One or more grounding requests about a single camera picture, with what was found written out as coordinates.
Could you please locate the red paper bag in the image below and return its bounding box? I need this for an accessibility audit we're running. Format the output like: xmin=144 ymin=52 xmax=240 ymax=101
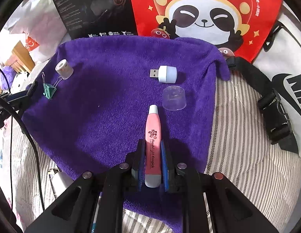
xmin=127 ymin=0 xmax=283 ymax=62

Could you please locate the pink pen flashlight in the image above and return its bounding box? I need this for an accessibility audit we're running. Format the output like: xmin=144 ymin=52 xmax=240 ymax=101
xmin=144 ymin=105 xmax=164 ymax=188

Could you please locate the purple plush toy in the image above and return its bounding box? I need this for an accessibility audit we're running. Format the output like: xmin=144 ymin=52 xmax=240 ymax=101
xmin=0 ymin=66 xmax=15 ymax=90

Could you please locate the white blue bottle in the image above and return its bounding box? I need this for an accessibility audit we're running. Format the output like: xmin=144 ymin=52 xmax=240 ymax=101
xmin=50 ymin=170 xmax=102 ymax=233

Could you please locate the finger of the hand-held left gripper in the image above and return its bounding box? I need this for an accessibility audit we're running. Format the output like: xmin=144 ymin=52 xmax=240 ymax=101
xmin=0 ymin=103 xmax=18 ymax=128
xmin=0 ymin=81 xmax=39 ymax=107

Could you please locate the white plastic shopping bag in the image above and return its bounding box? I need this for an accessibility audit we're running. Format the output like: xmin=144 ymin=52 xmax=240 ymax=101
xmin=0 ymin=0 xmax=71 ymax=62

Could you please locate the white floral cloth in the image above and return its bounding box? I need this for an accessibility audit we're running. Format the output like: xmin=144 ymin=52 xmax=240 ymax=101
xmin=11 ymin=71 xmax=32 ymax=94

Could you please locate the purple towel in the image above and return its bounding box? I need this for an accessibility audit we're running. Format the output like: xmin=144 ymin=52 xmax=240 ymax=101
xmin=21 ymin=36 xmax=231 ymax=233

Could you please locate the green binder clip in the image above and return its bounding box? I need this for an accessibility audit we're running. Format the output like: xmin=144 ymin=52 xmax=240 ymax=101
xmin=41 ymin=72 xmax=65 ymax=100

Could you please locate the black headset box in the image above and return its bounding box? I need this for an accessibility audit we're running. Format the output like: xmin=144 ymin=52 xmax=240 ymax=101
xmin=47 ymin=0 xmax=137 ymax=40

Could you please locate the wooden slatted frame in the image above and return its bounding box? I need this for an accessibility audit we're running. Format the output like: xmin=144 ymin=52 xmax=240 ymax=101
xmin=11 ymin=41 xmax=35 ymax=73

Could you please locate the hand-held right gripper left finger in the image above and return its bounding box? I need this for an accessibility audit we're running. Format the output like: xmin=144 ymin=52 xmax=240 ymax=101
xmin=24 ymin=138 xmax=146 ymax=233

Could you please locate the white usb light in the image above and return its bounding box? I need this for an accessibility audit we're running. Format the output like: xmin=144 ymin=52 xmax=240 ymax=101
xmin=150 ymin=65 xmax=178 ymax=83

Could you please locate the white tape roll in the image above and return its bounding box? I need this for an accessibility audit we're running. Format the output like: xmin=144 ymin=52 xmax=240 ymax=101
xmin=55 ymin=59 xmax=74 ymax=80

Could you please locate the clear plastic cap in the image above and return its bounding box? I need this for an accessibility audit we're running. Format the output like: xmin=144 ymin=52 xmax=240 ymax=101
xmin=162 ymin=85 xmax=186 ymax=111

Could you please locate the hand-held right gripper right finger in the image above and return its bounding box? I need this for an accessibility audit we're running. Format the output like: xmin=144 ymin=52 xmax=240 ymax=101
xmin=161 ymin=138 xmax=278 ymax=233

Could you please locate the white waist bag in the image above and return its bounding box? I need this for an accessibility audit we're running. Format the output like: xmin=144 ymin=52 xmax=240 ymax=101
xmin=223 ymin=5 xmax=301 ymax=154

